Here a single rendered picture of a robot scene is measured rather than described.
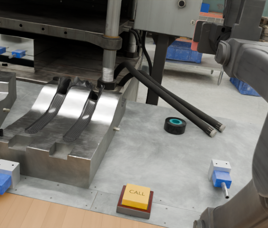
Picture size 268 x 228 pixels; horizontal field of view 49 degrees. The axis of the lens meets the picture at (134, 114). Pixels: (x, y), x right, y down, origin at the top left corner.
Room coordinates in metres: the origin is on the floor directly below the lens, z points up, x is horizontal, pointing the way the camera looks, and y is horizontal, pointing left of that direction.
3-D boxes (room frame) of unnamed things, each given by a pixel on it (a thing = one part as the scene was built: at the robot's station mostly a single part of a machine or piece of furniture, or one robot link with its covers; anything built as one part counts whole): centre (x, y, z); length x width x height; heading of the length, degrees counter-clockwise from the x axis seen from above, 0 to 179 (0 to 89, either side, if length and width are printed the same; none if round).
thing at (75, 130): (0.85, 0.20, 0.92); 0.35 x 0.16 x 0.09; 174
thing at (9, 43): (1.71, 0.65, 0.87); 0.50 x 0.27 x 0.17; 174
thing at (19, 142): (0.64, 0.28, 0.87); 0.05 x 0.05 x 0.04; 84
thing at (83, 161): (0.86, 0.19, 0.87); 0.50 x 0.26 x 0.14; 174
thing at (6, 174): (0.53, 0.29, 0.83); 0.13 x 0.05 x 0.05; 175
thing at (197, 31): (0.72, -0.14, 1.20); 0.09 x 0.07 x 0.07; 2
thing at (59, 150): (0.63, 0.17, 0.87); 0.05 x 0.05 x 0.04; 84
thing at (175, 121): (1.00, -0.16, 0.82); 0.08 x 0.08 x 0.04
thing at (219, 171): (0.67, -0.27, 0.83); 0.13 x 0.05 x 0.05; 179
